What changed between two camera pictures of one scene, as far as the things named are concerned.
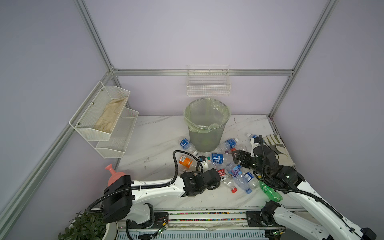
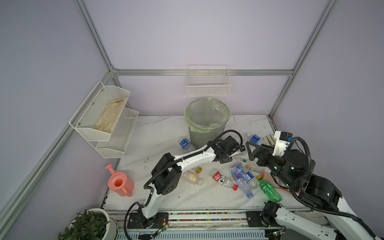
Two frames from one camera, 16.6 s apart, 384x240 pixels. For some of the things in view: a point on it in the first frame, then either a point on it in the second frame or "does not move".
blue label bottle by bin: (187, 146) does not move
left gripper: (216, 184) → (228, 159)
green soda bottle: (269, 192) does not move
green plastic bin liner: (206, 114) does not move
